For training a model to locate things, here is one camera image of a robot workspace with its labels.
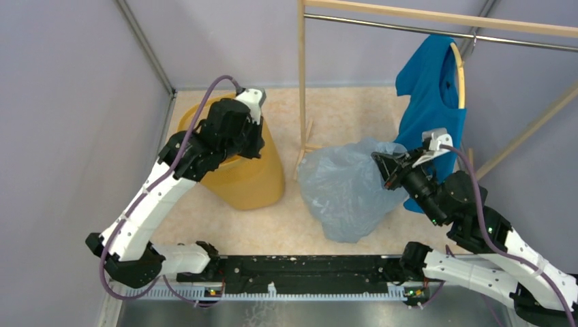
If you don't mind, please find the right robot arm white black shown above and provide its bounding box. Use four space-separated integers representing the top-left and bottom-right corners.
371 145 577 326

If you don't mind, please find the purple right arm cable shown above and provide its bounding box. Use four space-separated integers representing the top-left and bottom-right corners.
438 144 578 327

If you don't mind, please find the light blue plastic trash bag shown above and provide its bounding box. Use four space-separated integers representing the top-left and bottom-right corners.
297 138 408 243

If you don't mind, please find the white slotted cable duct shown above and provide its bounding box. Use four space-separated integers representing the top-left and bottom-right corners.
140 282 429 302

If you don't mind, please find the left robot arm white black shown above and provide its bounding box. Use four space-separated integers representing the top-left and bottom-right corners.
85 96 264 289

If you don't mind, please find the blue t-shirt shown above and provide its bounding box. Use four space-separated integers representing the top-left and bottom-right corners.
394 35 468 215

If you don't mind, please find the wooden clothes hanger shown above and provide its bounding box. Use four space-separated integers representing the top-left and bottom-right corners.
450 33 477 110

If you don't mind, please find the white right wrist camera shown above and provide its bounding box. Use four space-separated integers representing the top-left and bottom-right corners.
412 127 453 168

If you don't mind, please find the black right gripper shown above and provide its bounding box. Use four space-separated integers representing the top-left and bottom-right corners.
370 146 445 226

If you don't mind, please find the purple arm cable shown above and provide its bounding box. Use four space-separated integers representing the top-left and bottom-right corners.
438 144 578 327
98 74 242 309

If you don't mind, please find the wooden clothes rack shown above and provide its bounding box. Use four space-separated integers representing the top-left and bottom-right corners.
294 1 577 179

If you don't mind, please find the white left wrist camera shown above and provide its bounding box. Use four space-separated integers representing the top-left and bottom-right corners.
234 88 267 125

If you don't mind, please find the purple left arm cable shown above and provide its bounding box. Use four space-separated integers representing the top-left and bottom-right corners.
98 74 242 309

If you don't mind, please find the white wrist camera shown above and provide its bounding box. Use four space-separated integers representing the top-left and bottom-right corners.
412 127 453 168
234 88 267 125

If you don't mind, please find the yellow plastic trash bin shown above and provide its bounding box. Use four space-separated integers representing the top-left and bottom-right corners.
175 93 285 211

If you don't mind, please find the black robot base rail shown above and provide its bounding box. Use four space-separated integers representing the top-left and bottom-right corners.
177 255 431 295

